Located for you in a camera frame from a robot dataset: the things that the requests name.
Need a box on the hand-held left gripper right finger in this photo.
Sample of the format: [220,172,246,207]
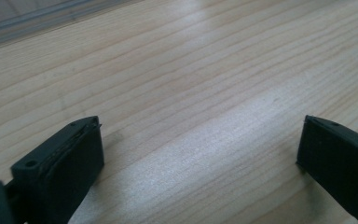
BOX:
[296,114,358,224]

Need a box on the metal floor rail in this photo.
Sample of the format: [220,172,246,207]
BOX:
[0,0,144,52]

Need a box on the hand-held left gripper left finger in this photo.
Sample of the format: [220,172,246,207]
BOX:
[10,115,105,224]

